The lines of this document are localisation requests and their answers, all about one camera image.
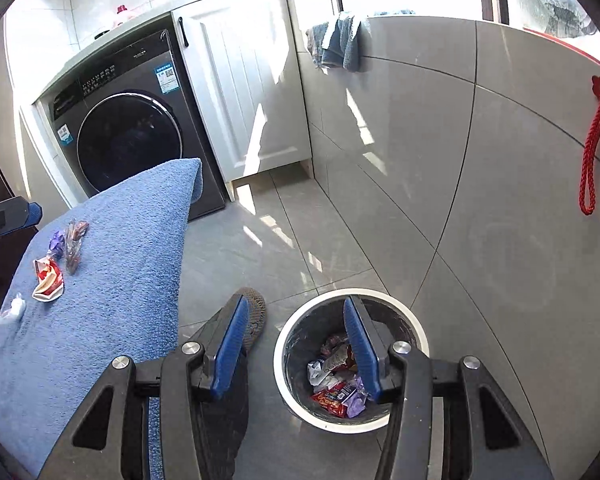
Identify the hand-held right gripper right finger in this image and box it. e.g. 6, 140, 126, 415
343, 296, 556, 480

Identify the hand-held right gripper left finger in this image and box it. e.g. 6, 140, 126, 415
35, 294, 253, 480

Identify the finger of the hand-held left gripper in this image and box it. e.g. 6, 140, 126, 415
0, 197, 43, 241

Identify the red snack packet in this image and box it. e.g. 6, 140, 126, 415
310, 380, 356, 418

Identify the round black trash can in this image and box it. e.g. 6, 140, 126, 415
273, 287, 429, 433

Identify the brown slipper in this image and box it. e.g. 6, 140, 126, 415
230, 287, 267, 356

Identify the clear candy wrapper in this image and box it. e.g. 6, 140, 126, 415
64, 220, 89, 275

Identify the red white wrapper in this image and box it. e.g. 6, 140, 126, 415
32, 256, 66, 302

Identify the white crumpled tissue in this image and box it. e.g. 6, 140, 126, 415
0, 297, 27, 326

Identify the blue terry towel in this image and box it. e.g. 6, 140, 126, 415
0, 157, 204, 480

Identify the dark grey washing machine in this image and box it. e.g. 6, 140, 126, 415
35, 15, 227, 221

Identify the white cabinet door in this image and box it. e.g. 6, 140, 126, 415
172, 0, 313, 183

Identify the blue terry cloth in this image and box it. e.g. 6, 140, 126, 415
322, 10, 373, 72

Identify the grey blue cloth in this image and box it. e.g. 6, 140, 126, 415
306, 22, 332, 72

